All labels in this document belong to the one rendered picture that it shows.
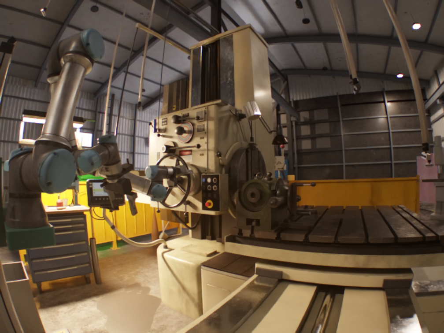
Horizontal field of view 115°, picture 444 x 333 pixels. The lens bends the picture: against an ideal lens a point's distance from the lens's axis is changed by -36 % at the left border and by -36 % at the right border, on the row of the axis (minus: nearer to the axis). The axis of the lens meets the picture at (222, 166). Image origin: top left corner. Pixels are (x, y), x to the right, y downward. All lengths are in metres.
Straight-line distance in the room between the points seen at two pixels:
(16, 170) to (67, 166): 0.18
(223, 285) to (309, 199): 2.42
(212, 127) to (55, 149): 1.20
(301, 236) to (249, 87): 1.59
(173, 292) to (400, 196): 3.35
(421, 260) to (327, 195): 2.69
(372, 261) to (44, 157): 1.33
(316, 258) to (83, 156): 1.12
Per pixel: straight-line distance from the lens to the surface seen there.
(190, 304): 2.11
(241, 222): 1.33
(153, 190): 1.03
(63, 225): 2.64
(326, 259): 1.19
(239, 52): 2.57
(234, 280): 1.69
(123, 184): 0.88
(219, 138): 1.58
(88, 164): 0.77
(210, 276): 1.80
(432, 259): 1.27
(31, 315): 2.05
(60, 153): 0.61
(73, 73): 0.73
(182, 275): 2.02
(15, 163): 0.73
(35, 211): 0.73
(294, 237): 1.22
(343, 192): 3.68
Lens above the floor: 1.31
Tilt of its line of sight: 3 degrees up
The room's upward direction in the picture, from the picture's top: 1 degrees counter-clockwise
